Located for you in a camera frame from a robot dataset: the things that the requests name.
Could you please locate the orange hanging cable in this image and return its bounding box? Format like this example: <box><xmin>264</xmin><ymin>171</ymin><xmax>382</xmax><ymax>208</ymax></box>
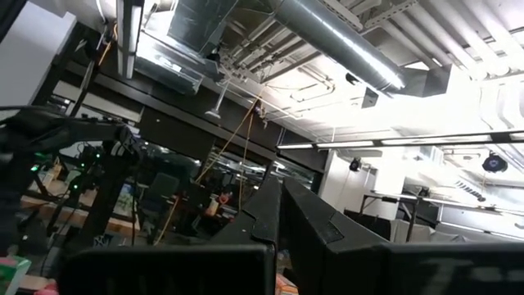
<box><xmin>153</xmin><ymin>98</ymin><xmax>263</xmax><ymax>247</ymax></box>
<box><xmin>237</xmin><ymin>110</ymin><xmax>257</xmax><ymax>212</ymax></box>

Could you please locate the long ceiling light bar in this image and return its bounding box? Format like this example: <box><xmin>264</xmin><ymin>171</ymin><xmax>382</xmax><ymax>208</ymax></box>
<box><xmin>276</xmin><ymin>129</ymin><xmax>524</xmax><ymax>151</ymax></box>

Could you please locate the rectangular metal duct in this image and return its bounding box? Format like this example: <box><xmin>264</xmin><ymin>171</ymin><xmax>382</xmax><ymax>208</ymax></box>
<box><xmin>166</xmin><ymin>0</ymin><xmax>239</xmax><ymax>57</ymax></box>

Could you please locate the dark office chair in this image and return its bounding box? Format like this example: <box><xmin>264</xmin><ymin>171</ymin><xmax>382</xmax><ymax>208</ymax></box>
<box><xmin>141</xmin><ymin>171</ymin><xmax>182</xmax><ymax>243</ymax></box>

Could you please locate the fluorescent tube light fixture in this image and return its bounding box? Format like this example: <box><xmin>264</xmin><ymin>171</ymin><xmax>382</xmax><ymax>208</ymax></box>
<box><xmin>115</xmin><ymin>0</ymin><xmax>145</xmax><ymax>80</ymax></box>

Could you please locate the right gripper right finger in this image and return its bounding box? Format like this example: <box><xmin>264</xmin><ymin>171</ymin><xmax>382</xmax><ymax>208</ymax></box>
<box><xmin>282</xmin><ymin>176</ymin><xmax>524</xmax><ymax>295</ymax></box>

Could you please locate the silver round ventilation duct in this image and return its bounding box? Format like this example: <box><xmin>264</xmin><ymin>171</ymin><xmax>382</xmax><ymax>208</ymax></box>
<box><xmin>269</xmin><ymin>0</ymin><xmax>409</xmax><ymax>96</ymax></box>

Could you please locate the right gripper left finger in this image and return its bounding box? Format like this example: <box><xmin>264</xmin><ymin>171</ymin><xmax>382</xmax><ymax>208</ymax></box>
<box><xmin>56</xmin><ymin>175</ymin><xmax>282</xmax><ymax>295</ymax></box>

